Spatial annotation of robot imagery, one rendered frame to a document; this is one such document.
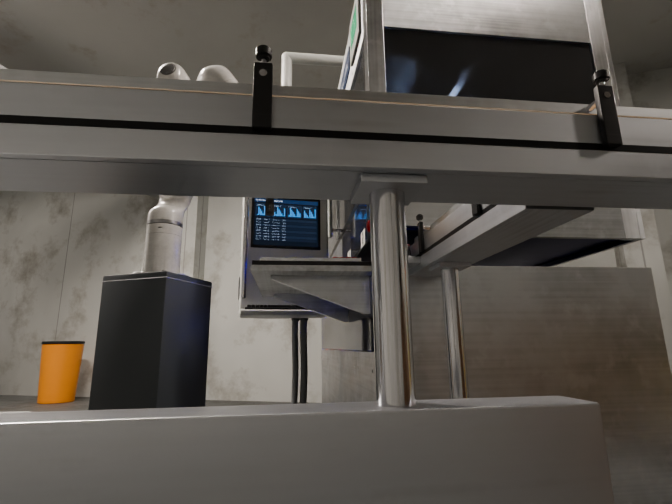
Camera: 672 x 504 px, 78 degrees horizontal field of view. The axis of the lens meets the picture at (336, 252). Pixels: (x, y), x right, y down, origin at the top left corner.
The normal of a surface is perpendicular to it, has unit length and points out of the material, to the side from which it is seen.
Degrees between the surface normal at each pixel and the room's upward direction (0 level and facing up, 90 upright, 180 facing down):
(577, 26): 90
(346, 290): 90
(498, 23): 90
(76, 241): 90
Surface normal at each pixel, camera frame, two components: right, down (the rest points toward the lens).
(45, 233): -0.29, -0.21
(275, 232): 0.25, -0.22
